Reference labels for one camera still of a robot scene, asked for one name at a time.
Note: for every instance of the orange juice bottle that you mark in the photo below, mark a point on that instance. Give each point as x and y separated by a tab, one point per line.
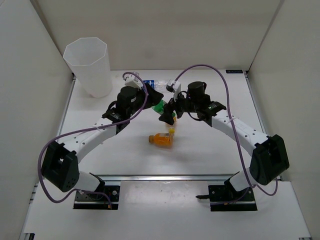
161	140

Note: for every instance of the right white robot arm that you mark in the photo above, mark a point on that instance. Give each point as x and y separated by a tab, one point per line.
268	154

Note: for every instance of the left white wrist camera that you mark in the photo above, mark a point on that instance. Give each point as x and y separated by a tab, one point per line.
130	80

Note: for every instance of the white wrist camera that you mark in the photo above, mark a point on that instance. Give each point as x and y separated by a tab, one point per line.
130	80
174	86

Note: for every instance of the green plastic bottle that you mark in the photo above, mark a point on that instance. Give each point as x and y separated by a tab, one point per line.
159	108

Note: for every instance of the tall white plastic bin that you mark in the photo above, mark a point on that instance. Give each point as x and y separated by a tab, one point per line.
88	59

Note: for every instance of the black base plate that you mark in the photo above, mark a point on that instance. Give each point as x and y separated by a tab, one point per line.
223	200
83	201

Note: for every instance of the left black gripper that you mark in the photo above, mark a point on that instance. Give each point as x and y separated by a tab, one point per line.
154	96

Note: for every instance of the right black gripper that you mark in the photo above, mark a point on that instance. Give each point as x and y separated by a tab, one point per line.
169	108

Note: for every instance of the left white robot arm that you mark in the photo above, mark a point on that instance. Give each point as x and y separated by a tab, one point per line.
61	161

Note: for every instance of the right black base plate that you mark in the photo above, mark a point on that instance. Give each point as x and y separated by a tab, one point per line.
223	200

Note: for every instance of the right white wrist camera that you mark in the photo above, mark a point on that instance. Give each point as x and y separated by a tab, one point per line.
174	86

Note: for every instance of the aluminium table edge rail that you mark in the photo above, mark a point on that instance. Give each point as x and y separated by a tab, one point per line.
165	178

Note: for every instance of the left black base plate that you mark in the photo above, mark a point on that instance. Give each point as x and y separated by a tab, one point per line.
83	201

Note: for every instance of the clear bottle yellow cap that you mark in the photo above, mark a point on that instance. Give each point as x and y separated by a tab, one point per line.
172	128

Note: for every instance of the clear bottle blue label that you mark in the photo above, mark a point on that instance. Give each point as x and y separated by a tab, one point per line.
158	85

